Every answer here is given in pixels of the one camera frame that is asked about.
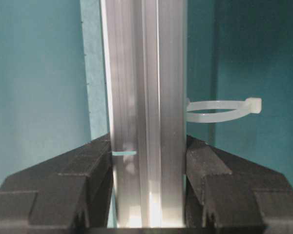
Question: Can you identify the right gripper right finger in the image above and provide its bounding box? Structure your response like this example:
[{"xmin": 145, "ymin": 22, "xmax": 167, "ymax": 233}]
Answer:
[{"xmin": 185, "ymin": 136, "xmax": 293, "ymax": 234}]

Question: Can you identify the light teal paper strip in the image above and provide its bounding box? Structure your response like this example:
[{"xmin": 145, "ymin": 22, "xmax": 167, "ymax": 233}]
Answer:
[{"xmin": 80, "ymin": 0, "xmax": 109, "ymax": 139}]

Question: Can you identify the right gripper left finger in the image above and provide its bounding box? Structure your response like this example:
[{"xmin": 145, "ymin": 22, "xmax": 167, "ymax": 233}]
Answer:
[{"xmin": 0, "ymin": 135, "xmax": 112, "ymax": 234}]

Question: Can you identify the white zip tie middle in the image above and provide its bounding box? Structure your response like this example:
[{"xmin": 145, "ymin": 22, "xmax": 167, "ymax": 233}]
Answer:
[{"xmin": 186, "ymin": 97, "xmax": 262, "ymax": 123}]

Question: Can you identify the large silver metal rail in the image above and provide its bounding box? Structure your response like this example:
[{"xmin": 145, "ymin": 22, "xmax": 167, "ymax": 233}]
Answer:
[{"xmin": 101, "ymin": 0, "xmax": 188, "ymax": 228}]

